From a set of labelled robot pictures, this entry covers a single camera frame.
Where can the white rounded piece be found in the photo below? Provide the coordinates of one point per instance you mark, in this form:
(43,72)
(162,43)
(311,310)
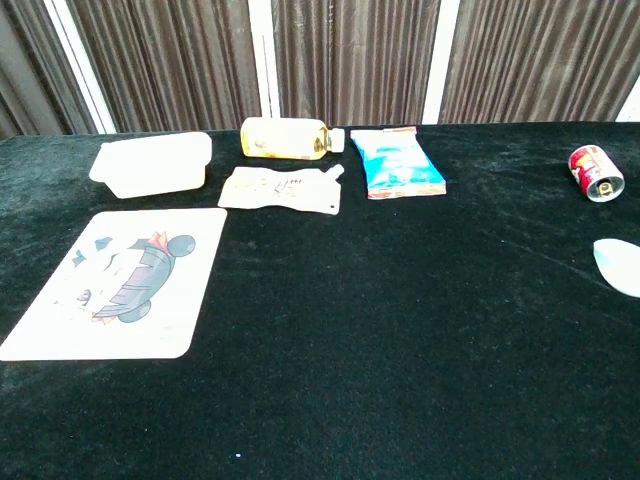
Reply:
(622,267)

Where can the white cartoon printed mat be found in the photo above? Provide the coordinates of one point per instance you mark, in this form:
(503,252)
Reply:
(165,320)

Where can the beige spouted sauce pouch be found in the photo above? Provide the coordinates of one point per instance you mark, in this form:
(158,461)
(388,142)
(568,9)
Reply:
(260,192)

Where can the blue white snack bag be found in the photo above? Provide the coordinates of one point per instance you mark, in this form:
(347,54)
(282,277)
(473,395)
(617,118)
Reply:
(395,165)

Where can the yellow tea plastic bottle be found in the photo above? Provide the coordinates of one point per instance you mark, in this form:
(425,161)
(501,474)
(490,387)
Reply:
(280,140)

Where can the black velvet tablecloth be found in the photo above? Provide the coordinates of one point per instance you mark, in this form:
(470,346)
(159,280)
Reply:
(400,325)

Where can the brown pleated curtain panel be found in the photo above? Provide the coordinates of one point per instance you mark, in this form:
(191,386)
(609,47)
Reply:
(30,75)
(540,60)
(350,60)
(175,65)

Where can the translucent plastic lidded container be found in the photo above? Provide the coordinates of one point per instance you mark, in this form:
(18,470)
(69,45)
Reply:
(150,165)

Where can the red drink can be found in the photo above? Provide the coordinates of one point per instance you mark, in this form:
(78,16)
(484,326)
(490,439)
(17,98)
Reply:
(592,170)

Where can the white frame post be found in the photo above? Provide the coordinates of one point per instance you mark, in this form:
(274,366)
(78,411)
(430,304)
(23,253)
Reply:
(80,70)
(257,50)

